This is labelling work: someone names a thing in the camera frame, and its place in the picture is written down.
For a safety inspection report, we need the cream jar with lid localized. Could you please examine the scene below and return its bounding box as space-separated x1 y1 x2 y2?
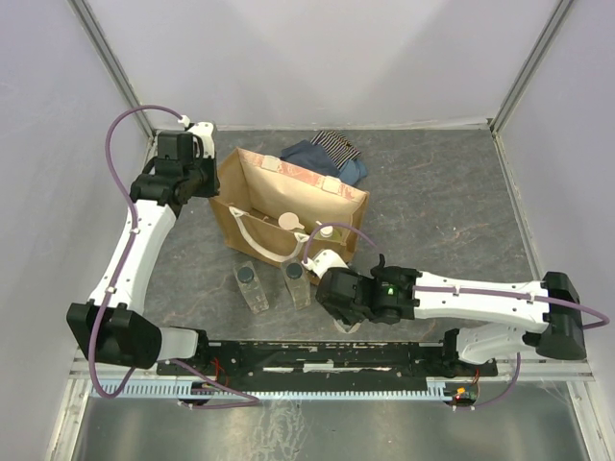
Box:
333 320 361 334

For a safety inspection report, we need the clear bottle black cap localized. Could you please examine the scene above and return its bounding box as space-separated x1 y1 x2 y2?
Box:
281 258 311 309
234 261 269 314

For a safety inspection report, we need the small green pump bottle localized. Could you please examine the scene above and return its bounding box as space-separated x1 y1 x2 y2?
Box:
314 226 343 243

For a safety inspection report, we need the brown canvas tote bag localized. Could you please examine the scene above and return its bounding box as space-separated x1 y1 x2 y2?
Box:
209 148 369 266

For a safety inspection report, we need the large green beige-cap bottle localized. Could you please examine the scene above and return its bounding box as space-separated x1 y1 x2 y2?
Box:
278 211 308 242

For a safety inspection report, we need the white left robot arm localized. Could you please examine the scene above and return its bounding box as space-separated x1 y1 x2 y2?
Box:
66 122 219 375

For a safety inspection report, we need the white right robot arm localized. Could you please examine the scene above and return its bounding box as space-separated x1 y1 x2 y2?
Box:
305 251 587 376

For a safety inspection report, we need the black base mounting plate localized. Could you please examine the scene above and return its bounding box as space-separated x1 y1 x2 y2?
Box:
184 341 497 393

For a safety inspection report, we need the blue and striped clothes pile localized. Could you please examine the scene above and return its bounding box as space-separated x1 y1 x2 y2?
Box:
280 131 368 186

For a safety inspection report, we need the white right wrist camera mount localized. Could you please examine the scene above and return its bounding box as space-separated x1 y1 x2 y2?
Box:
303 250 348 279

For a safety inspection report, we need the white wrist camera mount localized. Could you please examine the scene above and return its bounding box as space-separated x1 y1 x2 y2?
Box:
303 250 348 279
178 115 217 158

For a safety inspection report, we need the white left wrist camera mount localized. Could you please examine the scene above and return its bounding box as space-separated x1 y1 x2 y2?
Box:
178 115 217 158

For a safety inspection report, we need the light blue cable duct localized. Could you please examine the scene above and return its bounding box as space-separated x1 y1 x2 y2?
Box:
89 378 457 400

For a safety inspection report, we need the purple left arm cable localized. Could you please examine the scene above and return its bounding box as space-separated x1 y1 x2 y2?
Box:
88 104 263 410

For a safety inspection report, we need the aluminium frame rail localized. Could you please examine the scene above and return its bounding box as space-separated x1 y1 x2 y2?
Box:
68 351 595 383

